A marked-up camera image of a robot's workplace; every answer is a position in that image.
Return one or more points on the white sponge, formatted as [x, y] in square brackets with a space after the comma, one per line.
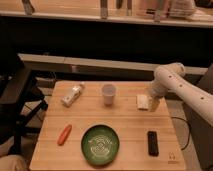
[142, 102]

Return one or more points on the green plate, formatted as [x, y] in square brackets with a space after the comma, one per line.
[100, 145]

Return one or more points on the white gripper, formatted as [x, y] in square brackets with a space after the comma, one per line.
[155, 90]

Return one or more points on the black office chair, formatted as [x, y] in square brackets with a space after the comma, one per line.
[20, 100]

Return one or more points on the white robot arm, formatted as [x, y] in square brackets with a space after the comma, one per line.
[171, 77]

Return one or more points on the black remote control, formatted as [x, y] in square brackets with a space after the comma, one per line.
[152, 143]

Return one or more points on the orange carrot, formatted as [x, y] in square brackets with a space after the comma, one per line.
[64, 135]

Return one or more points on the wooden table board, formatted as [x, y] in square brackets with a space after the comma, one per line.
[130, 124]

